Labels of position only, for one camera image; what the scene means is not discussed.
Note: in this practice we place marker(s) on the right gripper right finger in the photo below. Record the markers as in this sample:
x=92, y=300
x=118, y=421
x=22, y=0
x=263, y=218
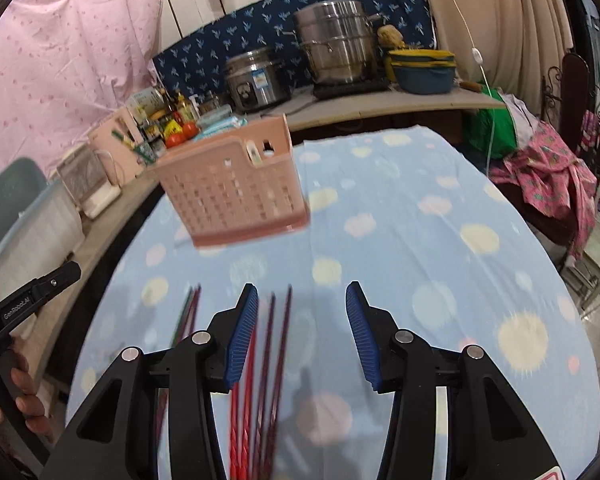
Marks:
x=359, y=314

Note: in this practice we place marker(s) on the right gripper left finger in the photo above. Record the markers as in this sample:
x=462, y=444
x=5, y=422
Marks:
x=243, y=319

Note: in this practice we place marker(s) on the dark purple chopstick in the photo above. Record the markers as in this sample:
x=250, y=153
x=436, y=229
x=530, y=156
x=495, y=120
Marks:
x=258, y=441
x=271, y=435

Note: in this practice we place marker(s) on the dark red chopstick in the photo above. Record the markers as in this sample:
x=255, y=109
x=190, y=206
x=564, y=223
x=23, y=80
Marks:
x=163, y=397
x=192, y=312

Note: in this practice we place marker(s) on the bright red chopstick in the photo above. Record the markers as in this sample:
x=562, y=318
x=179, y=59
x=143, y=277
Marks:
x=244, y=466
x=234, y=433

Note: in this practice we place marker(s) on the left hand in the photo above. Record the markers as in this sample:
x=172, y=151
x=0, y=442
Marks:
x=27, y=401

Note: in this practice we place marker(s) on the white dish rack bin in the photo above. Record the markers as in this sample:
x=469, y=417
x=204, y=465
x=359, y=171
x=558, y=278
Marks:
x=39, y=225

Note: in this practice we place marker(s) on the pink perforated utensil basket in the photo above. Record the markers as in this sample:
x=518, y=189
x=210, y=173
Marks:
x=237, y=185

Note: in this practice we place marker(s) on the white small appliance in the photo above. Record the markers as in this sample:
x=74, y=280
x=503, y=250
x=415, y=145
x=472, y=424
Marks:
x=85, y=178

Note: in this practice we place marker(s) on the red tomato left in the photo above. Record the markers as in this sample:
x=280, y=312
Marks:
x=174, y=139

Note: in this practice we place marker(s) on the red tomato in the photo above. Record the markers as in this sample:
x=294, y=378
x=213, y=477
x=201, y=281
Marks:
x=174, y=139
x=190, y=130

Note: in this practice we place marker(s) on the red tomato right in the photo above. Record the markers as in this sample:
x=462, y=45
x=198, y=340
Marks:
x=190, y=130

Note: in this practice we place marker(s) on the blue wet wipes pack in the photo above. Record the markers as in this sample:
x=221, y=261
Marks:
x=212, y=124

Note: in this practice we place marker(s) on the yellow oil bottle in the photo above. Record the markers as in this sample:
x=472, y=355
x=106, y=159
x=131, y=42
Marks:
x=185, y=108

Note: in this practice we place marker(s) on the green bag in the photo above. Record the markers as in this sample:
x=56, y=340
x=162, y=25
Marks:
x=491, y=133

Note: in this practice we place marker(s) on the pink floral cloth pile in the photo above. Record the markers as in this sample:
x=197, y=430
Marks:
x=551, y=188

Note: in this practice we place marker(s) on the silver rice cooker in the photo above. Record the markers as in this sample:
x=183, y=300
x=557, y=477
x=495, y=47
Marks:
x=256, y=80

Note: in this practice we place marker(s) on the dark blue tub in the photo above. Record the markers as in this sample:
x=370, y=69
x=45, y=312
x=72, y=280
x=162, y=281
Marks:
x=425, y=79

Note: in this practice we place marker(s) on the large steel steamer pot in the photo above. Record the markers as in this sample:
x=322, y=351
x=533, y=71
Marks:
x=339, y=39

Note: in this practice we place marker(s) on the dark wooden chair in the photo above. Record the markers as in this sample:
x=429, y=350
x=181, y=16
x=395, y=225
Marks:
x=574, y=95

